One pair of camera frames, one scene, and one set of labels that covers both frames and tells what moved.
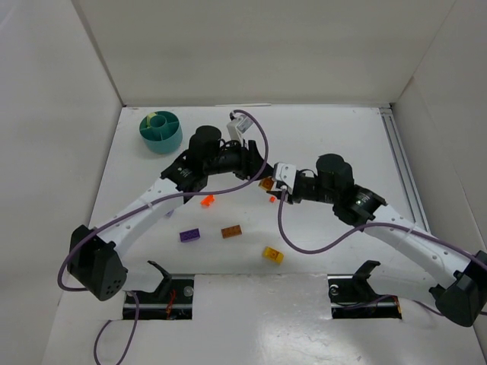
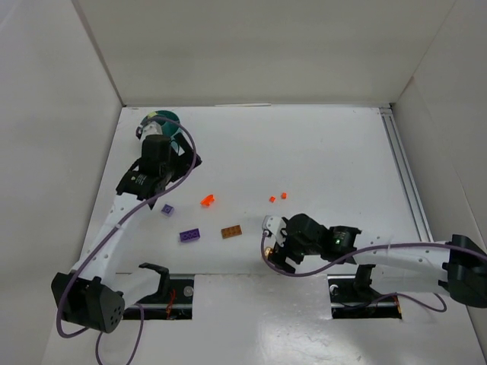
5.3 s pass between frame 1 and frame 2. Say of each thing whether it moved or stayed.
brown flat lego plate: stayed
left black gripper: moved
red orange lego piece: stayed
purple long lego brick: stayed
